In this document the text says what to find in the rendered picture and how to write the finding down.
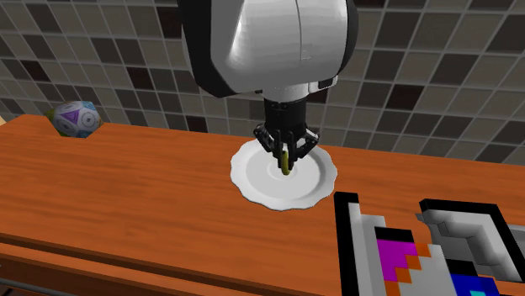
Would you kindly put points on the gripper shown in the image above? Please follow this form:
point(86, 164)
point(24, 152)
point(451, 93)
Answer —
point(285, 114)

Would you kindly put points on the yellow green oblong item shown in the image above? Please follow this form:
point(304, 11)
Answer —
point(286, 166)

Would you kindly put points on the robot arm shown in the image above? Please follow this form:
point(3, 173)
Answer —
point(266, 45)

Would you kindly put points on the white scalloped plate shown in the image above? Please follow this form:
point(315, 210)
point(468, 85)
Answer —
point(254, 180)

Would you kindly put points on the black white magenta blocky object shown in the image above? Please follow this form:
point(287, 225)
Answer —
point(393, 258)

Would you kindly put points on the brown wooden table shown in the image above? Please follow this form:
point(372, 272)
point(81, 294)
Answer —
point(123, 196)

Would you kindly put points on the multicoloured polyhedral ball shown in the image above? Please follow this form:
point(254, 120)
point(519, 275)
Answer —
point(76, 119)

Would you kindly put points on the black grey blocky object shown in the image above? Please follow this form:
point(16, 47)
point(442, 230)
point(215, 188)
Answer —
point(484, 233)

